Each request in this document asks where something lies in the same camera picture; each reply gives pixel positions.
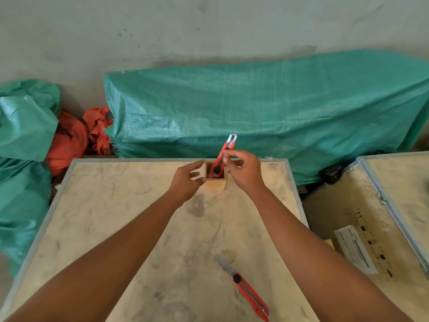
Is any crumpled green tarp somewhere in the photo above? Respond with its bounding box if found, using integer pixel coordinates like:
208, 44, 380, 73
0, 79, 62, 277

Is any person's left hand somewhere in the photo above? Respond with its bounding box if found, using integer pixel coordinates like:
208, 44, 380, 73
166, 160, 207, 207

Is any orange cloth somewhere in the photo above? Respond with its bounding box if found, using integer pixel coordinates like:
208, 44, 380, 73
45, 107, 114, 178

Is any large green tarp bundle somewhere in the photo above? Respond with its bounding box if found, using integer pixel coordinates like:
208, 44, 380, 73
103, 49, 429, 186

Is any black plastic bag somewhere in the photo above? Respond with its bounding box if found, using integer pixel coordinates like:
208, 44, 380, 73
321, 163, 346, 186

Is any person's right hand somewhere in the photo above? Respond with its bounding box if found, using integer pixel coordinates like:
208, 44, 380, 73
222, 149, 267, 198

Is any person's right forearm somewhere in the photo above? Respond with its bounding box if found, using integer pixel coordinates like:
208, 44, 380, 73
251, 186, 413, 322

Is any plywood crate with metal edges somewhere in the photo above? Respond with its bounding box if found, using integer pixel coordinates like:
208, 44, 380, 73
0, 158, 309, 322

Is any white paper label pouch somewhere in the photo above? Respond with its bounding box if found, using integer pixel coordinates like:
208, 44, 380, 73
333, 225, 379, 275

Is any person's left forearm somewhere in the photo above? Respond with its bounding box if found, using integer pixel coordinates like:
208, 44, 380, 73
6, 194, 185, 322

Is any small wooden box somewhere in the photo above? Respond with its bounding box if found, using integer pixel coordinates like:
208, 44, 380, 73
202, 160, 228, 191

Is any low plywood crate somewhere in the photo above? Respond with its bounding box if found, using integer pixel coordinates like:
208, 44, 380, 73
301, 162, 429, 322

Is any tall plywood crate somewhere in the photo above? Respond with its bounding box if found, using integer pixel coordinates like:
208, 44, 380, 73
357, 151, 429, 275

